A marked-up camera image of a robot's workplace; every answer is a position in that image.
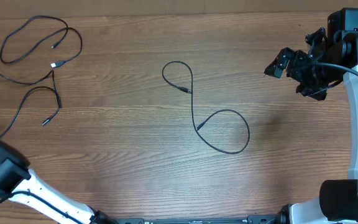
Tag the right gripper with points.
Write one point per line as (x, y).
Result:
(293, 70)

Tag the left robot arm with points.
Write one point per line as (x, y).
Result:
(22, 185)

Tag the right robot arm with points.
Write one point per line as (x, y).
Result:
(332, 59)

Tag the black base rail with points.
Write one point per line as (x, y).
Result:
(251, 219)

